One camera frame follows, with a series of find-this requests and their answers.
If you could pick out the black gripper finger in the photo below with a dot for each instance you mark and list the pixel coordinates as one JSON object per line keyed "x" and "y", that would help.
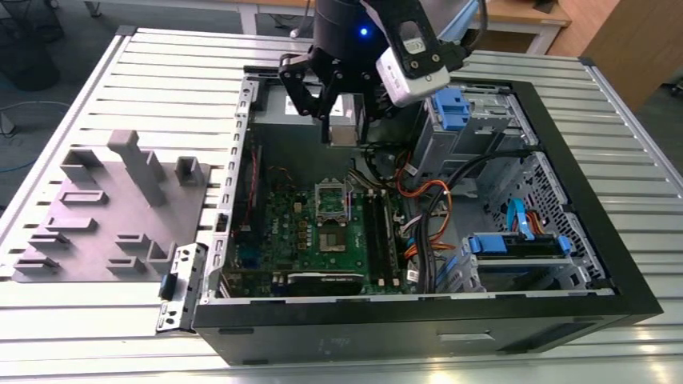
{"x": 302, "y": 88}
{"x": 381, "y": 104}

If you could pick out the silver square CPU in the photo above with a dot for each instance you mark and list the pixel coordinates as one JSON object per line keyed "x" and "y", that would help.
{"x": 345, "y": 136}

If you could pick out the CPU socket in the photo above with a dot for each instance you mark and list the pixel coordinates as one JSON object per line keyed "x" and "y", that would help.
{"x": 333, "y": 242}

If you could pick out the blue plastic drive latch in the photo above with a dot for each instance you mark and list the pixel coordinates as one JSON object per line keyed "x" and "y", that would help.
{"x": 454, "y": 116}

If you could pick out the grey power supply unit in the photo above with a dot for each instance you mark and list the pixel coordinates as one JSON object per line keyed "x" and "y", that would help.
{"x": 299, "y": 156}

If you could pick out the grey metal drive cage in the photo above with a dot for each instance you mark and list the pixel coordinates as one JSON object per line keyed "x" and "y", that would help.
{"x": 465, "y": 140}

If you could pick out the black RAM slot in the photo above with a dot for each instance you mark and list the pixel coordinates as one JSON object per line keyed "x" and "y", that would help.
{"x": 393, "y": 240}
{"x": 374, "y": 236}

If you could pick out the green motherboard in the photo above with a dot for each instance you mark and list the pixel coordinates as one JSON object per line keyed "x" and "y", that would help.
{"x": 288, "y": 240}

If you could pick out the hard disk in blue carrier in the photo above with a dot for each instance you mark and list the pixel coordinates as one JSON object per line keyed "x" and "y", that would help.
{"x": 526, "y": 244}

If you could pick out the grey parts rack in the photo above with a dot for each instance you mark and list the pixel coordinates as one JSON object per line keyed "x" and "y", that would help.
{"x": 123, "y": 208}

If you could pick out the black graphics card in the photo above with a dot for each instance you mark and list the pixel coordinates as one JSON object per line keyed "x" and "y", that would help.
{"x": 326, "y": 282}

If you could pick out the grey metal disk bay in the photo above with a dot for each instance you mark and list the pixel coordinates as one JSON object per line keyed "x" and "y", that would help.
{"x": 513, "y": 264}

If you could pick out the wooden cabinet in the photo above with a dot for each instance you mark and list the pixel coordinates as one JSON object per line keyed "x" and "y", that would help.
{"x": 635, "y": 40}

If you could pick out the black round bin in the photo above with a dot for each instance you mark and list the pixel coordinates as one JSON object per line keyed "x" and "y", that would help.
{"x": 30, "y": 68}

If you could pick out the black open PC case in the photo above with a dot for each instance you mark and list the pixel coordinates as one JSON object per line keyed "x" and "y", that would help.
{"x": 374, "y": 332}

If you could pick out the silver wrist camera, black face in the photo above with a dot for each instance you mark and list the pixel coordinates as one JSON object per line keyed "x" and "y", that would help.
{"x": 406, "y": 90}

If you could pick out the grey hinged slot bracket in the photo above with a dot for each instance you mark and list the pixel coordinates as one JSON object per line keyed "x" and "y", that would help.
{"x": 187, "y": 272}

